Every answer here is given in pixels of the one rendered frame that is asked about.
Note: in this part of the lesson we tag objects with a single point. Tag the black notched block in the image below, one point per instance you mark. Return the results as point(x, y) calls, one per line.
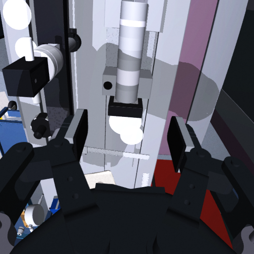
point(125, 112)

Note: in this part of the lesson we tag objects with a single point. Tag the banded steel shaft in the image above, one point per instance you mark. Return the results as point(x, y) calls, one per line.
point(130, 49)

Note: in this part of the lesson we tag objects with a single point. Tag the black table stop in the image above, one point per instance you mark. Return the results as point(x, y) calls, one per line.
point(75, 40)

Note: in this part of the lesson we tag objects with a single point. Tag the black star knob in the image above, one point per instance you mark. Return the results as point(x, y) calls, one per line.
point(39, 125)

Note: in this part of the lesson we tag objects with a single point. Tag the blue tool cart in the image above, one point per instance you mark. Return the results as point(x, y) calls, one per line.
point(12, 131)

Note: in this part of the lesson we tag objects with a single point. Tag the white dial gauge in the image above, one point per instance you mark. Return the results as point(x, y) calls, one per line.
point(34, 215)

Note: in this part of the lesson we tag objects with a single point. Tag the grey machine table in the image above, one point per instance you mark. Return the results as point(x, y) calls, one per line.
point(89, 79)

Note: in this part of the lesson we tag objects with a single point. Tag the mauve milling machine body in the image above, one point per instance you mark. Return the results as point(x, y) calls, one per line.
point(198, 29)

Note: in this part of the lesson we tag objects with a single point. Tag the small black knob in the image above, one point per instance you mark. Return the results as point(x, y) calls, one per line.
point(12, 105)

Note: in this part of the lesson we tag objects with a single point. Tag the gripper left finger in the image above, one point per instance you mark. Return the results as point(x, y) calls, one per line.
point(65, 188)

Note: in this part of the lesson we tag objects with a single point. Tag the cream flat plate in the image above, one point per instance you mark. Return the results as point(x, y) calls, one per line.
point(99, 178)

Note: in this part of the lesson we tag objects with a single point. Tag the red tool cabinet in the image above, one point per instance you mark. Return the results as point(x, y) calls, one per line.
point(164, 174)

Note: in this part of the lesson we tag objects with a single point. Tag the grey block with hole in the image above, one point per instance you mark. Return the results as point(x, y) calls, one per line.
point(108, 79)

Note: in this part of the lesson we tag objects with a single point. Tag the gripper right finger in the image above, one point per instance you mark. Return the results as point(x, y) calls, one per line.
point(190, 190)

